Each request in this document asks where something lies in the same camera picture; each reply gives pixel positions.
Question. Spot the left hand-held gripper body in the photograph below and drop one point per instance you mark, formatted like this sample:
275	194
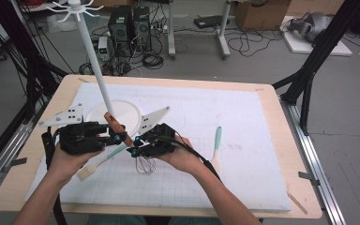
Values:
78	137

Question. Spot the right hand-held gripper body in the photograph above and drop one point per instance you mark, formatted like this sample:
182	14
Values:
161	140

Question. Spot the white utensil stand with hooks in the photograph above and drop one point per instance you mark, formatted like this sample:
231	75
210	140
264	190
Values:
87	47

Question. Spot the person's left hand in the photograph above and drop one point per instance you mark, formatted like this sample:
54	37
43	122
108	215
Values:
65	164

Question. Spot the person's right hand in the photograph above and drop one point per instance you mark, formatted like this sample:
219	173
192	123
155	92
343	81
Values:
184	159

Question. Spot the brown tape piece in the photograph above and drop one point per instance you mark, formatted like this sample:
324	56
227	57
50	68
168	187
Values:
259	89
83	80

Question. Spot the black table clamp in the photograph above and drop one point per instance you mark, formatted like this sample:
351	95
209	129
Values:
308	177
17	162

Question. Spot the white grid mat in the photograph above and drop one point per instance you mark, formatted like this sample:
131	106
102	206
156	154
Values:
231	109

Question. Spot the black computer tower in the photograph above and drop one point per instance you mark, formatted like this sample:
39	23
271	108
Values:
120	28
142	28

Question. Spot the white desk leg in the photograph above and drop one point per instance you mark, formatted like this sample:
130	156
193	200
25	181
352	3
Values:
171	31
223	34

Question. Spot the flat black box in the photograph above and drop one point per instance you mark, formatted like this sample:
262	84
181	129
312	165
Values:
209	21

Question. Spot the cardboard box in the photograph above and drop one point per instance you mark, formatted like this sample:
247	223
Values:
262	15

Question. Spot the white floor board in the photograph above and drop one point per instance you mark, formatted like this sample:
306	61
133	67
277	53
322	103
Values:
300	47

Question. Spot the grey rounded device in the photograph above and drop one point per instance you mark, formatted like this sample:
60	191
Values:
315	25

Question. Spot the aluminium rail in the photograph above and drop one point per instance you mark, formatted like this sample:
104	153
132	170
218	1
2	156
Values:
312	156
3	159

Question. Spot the black metal frame stand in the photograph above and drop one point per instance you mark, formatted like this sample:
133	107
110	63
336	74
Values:
31	62
322	47

